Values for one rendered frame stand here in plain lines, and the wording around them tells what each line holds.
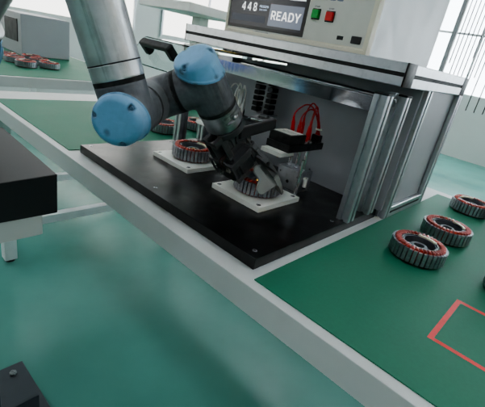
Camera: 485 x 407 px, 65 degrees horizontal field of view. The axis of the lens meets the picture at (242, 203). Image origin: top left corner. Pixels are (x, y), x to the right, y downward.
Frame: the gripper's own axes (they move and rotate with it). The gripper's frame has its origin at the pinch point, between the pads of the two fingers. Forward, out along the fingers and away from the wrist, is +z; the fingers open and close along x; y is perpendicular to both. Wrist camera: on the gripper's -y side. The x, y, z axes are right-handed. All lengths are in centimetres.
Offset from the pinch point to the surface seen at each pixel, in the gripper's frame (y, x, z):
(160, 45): -3.8, -20.9, -29.5
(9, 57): -4, -203, 9
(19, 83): 7, -157, 7
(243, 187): 5.0, 0.3, -3.1
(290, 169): -9.5, -0.1, 6.6
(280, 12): -33.5, -14.3, -19.8
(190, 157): 4.1, -20.6, -2.1
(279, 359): 24, -1, 86
